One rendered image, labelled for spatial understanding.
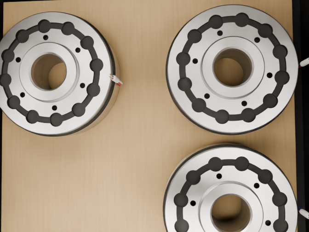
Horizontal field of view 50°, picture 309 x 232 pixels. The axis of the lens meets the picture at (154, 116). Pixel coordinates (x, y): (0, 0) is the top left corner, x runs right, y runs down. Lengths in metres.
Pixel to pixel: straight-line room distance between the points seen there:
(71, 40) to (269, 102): 0.16
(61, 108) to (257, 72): 0.16
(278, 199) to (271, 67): 0.10
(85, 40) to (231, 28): 0.12
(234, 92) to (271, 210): 0.09
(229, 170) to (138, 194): 0.08
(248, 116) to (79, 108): 0.13
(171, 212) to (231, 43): 0.14
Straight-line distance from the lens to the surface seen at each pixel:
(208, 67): 0.26
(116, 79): 0.26
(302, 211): 0.28
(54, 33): 0.29
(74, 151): 0.31
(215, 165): 0.27
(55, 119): 0.28
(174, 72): 0.26
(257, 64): 0.26
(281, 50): 0.28
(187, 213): 0.27
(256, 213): 0.27
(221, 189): 0.26
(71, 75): 0.27
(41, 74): 0.30
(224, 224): 0.29
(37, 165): 0.32
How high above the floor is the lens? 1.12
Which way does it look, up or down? 85 degrees down
